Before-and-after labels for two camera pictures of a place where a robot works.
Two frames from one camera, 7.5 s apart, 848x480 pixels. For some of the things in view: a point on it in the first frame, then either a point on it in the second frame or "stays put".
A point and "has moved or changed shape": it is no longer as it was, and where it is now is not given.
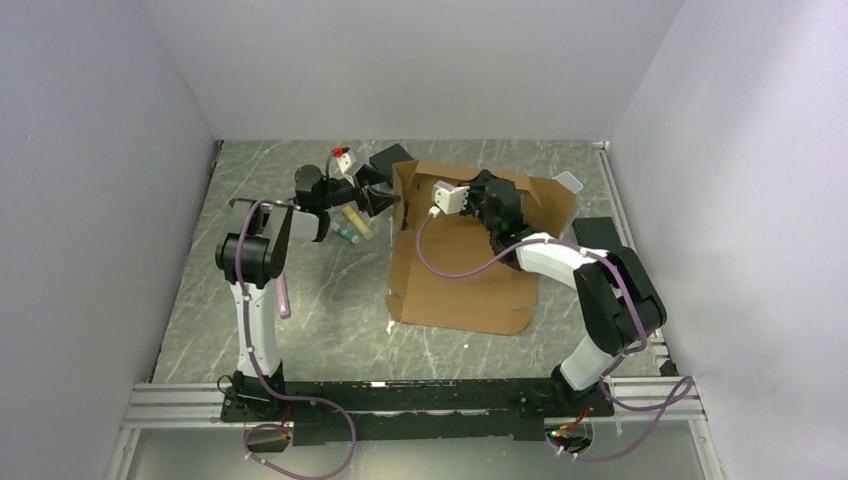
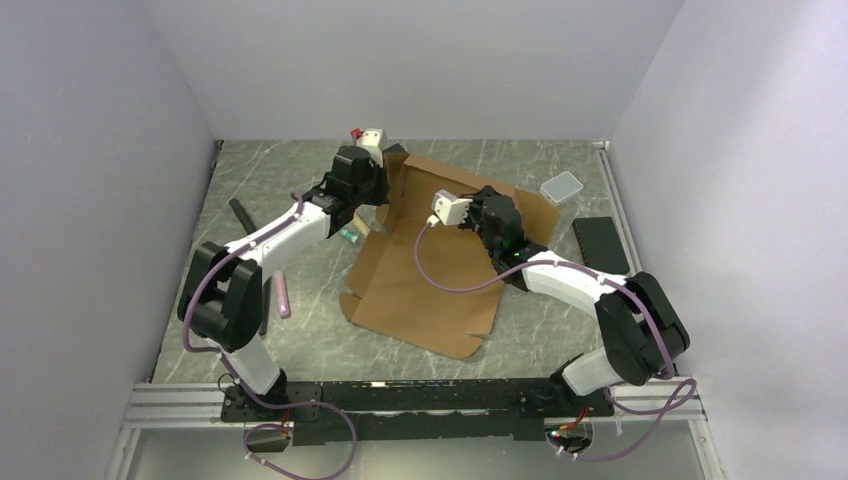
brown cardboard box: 444,271 has moved or changed shape
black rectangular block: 597,232 stays put
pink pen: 283,297 stays put
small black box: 384,159 stays put
